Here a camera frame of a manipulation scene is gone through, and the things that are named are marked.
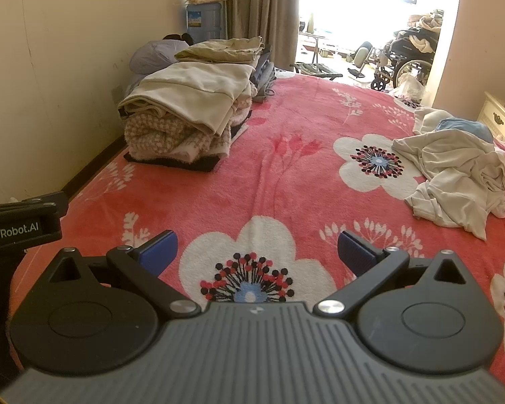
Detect crumpled white shirt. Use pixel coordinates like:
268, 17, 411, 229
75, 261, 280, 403
391, 107, 505, 240

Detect black wheelchair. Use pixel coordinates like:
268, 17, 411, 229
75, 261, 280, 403
347, 27, 440, 91

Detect light blue garment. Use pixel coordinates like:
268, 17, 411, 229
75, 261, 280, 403
435, 118, 495, 143

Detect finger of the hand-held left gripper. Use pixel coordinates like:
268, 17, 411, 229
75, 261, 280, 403
8, 191, 69, 230

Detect blue water jug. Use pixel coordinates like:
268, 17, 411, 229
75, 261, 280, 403
186, 2, 223, 43

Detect pink floral blanket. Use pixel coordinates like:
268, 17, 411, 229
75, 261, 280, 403
8, 69, 505, 388

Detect cream nightstand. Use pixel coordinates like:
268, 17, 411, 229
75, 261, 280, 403
475, 90, 505, 146

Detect brown curtain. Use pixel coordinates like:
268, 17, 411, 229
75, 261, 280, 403
223, 0, 301, 72

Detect white plastic bag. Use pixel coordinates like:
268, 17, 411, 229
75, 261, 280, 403
393, 71, 426, 102

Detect olive beige folded clothes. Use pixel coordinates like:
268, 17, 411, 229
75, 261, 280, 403
174, 36, 265, 66

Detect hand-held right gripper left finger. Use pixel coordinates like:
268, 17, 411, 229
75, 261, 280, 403
40, 230, 201, 317

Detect small metal table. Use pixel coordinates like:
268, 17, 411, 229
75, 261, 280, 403
300, 29, 341, 65

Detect blue folded clothes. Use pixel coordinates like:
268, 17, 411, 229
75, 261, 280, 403
248, 46, 278, 104

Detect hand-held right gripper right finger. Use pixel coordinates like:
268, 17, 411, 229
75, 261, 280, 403
315, 231, 474, 317

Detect beige clothes pile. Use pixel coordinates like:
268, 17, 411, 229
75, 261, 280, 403
408, 8, 444, 53

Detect cream zip jacket black trim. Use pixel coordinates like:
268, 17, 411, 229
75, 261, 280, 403
118, 61, 257, 135

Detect lilac grey bundle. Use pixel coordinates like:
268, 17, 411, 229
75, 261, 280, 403
128, 34, 194, 87

